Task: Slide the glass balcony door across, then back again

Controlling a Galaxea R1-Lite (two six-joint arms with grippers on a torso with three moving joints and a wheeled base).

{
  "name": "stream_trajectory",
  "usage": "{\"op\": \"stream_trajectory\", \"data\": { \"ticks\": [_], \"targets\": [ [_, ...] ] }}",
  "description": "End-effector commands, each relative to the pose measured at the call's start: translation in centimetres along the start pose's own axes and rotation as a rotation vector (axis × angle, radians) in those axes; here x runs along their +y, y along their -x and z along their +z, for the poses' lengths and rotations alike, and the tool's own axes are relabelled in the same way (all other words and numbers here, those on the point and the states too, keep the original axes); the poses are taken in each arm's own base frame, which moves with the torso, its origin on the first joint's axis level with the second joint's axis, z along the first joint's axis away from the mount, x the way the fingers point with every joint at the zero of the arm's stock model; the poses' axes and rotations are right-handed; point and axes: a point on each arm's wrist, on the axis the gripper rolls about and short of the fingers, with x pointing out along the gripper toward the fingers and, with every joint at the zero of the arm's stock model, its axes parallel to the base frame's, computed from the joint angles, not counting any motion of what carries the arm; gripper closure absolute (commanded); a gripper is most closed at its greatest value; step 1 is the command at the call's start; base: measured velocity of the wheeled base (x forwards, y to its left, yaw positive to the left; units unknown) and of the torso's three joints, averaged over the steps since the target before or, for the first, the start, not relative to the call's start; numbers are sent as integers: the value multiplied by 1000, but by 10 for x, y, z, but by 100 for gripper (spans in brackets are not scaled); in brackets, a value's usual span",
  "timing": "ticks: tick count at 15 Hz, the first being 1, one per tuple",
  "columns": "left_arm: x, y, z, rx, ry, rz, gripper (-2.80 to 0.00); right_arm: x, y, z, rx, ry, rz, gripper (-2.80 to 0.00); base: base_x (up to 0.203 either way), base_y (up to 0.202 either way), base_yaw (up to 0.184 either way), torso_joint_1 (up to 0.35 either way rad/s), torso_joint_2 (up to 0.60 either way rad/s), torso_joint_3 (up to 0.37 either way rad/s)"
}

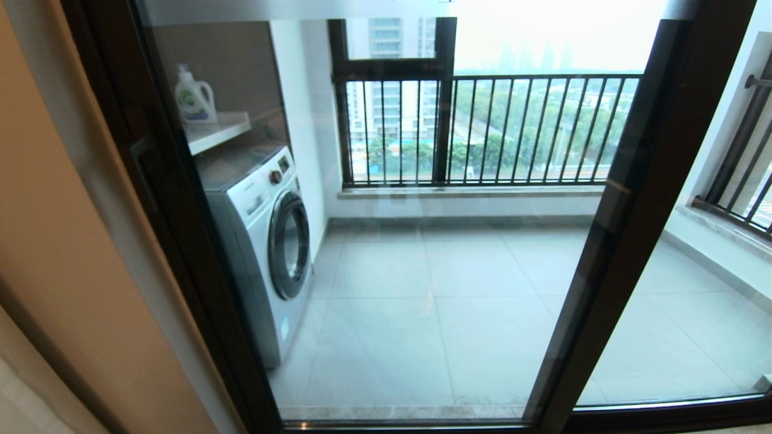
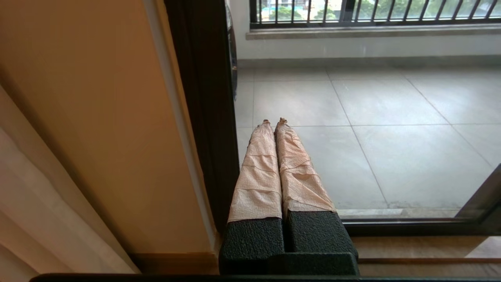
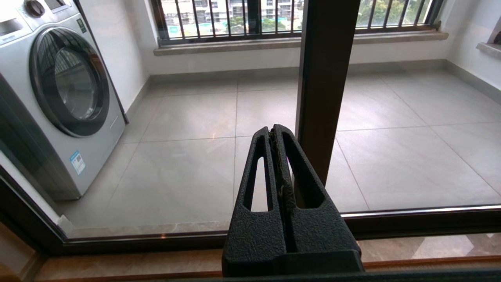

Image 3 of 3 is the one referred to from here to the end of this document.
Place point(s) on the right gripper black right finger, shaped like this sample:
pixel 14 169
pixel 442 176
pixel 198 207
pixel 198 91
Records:
pixel 317 231

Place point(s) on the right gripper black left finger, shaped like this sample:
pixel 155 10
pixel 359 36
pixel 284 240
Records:
pixel 254 235

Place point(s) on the dark framed sliding glass door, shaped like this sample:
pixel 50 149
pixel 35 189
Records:
pixel 15 219

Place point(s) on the dark brown fixed glass door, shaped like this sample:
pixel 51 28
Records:
pixel 430 221

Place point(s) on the long stone window sill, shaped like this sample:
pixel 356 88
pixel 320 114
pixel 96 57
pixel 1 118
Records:
pixel 235 46

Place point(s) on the long black balcony railing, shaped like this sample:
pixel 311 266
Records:
pixel 235 37

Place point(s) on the white front-load washing machine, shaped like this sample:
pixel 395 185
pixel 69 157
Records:
pixel 39 137

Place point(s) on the short stone window sill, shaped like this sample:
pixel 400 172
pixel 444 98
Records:
pixel 489 49

